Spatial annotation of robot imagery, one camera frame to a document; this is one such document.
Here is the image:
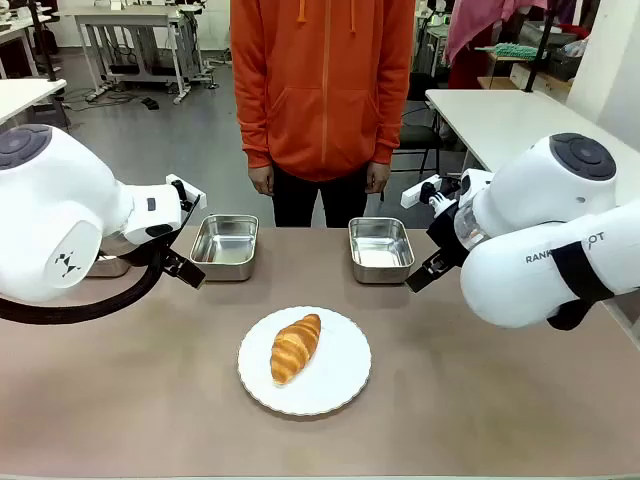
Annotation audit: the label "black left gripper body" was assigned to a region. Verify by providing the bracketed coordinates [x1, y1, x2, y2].
[157, 234, 184, 276]

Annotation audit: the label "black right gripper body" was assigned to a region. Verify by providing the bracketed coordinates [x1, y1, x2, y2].
[425, 201, 474, 267]

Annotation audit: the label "steel rectangular container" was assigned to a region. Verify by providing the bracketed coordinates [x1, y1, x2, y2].
[86, 249, 133, 280]
[347, 216, 416, 286]
[189, 214, 260, 283]

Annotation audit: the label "golden croissant bread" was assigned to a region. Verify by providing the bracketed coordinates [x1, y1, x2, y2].
[270, 313, 322, 386]

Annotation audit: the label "person's left hand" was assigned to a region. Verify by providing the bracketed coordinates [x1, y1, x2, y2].
[364, 161, 391, 196]

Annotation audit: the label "person's right hand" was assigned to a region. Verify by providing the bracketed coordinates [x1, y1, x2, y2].
[248, 164, 276, 197]

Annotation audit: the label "black folding chair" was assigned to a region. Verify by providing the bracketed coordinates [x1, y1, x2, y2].
[398, 72, 444, 175]

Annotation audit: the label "large white table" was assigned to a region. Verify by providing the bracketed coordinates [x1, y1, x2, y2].
[424, 88, 635, 177]

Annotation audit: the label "white scalloped plate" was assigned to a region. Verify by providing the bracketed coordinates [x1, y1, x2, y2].
[237, 305, 373, 417]

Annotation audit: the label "black trousers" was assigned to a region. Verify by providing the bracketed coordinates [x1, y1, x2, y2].
[272, 167, 371, 229]

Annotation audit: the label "wooden shelf unit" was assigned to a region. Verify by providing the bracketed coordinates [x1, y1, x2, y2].
[477, 48, 574, 99]

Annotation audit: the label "white floor power strip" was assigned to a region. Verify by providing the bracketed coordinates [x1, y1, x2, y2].
[83, 81, 115, 103]

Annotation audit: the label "orange zip hoodie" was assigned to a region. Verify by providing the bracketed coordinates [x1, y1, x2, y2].
[229, 0, 417, 183]

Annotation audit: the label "teal microfibre duster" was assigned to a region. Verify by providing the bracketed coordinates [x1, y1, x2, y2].
[474, 41, 540, 60]

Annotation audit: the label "dark grey storage crate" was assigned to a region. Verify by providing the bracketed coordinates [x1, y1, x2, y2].
[547, 47, 584, 84]

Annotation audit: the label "black stand pole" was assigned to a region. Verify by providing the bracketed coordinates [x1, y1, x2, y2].
[521, 0, 559, 95]
[27, 0, 59, 84]

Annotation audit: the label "pink hanging cloth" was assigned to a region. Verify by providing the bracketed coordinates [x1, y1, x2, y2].
[444, 0, 551, 65]

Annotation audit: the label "small white table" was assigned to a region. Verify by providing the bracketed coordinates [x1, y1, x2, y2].
[0, 77, 68, 129]

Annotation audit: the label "grey metal workbench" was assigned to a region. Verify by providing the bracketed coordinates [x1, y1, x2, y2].
[73, 3, 202, 105]

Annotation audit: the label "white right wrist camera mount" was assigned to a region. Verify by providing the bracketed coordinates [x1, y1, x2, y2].
[400, 174, 461, 217]

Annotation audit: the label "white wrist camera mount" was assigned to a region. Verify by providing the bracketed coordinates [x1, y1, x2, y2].
[164, 172, 208, 210]
[400, 174, 461, 217]

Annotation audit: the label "black braided cable sleeve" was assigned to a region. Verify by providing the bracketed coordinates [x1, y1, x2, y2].
[0, 193, 203, 324]

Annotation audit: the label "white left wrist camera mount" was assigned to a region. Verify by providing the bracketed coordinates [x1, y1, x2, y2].
[164, 172, 208, 210]

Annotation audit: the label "black arm cable strap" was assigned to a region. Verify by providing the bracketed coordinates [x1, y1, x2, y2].
[546, 239, 617, 332]

